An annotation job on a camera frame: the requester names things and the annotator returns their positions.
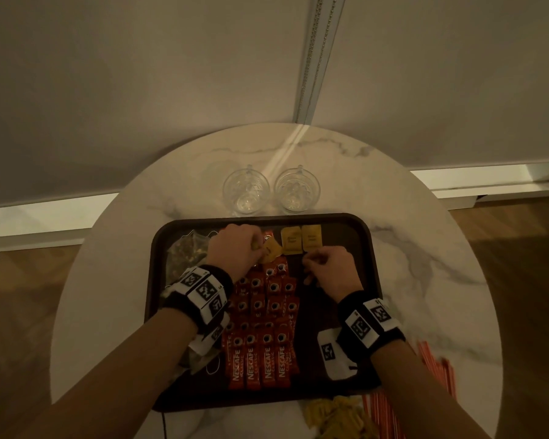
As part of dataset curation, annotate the person's right forearm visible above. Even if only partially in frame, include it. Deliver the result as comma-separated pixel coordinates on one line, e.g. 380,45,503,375
370,340,490,439

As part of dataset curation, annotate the clear glass cup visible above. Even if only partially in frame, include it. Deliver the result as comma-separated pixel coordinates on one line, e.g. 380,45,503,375
273,165,322,214
223,165,271,216

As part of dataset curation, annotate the black left wristband with markers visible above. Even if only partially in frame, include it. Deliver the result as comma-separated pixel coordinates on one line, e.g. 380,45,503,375
160,265,234,334

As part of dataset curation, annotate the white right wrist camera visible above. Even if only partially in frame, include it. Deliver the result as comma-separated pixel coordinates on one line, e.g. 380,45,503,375
317,327,360,381

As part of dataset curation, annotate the black right wristband with markers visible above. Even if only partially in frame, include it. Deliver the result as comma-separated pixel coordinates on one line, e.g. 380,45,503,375
336,291,406,362

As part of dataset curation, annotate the pile of yellow sachets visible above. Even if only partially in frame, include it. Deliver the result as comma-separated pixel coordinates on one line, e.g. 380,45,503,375
301,395,381,439

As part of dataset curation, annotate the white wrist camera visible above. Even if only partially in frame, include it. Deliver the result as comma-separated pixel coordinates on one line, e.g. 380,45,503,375
317,327,360,381
187,313,232,357

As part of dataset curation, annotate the pile of orange stick packets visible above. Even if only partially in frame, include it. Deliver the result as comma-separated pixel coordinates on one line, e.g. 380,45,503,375
361,340,458,439

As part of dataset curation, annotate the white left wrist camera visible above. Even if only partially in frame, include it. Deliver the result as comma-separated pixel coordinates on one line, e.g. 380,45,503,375
187,313,232,357

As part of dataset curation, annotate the round white marble table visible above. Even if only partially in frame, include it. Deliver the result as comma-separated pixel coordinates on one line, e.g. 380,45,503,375
0,160,549,254

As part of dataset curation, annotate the person's left forearm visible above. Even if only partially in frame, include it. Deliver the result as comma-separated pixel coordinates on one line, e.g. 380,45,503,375
9,308,198,439

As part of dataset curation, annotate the neat cluster of tea bags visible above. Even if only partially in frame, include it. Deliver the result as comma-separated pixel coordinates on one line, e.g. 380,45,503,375
164,228,223,376

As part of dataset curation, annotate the red Nescafe sachets group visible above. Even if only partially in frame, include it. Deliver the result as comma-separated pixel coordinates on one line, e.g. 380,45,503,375
221,230,301,390

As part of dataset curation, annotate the person's right hand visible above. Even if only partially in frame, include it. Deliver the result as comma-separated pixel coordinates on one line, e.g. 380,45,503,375
301,245,365,303

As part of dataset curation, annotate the dark brown tray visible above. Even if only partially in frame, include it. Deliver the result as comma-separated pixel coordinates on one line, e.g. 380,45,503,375
144,213,383,413

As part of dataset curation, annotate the person's left hand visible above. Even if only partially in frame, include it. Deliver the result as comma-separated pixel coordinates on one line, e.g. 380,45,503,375
204,223,266,283

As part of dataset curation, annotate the black wristband with markers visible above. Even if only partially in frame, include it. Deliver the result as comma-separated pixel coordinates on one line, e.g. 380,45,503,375
160,265,234,334
336,291,406,362

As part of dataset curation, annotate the perforated metal wall rail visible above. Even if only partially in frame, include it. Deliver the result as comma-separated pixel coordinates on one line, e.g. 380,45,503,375
294,0,348,126

